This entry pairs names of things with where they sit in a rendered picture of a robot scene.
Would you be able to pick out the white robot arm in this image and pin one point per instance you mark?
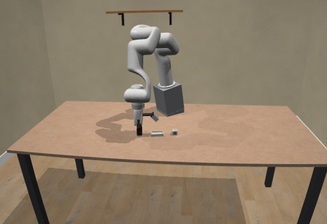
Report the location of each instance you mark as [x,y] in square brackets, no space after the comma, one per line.
[145,44]

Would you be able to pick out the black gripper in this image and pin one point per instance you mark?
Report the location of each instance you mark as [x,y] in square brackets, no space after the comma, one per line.
[138,120]

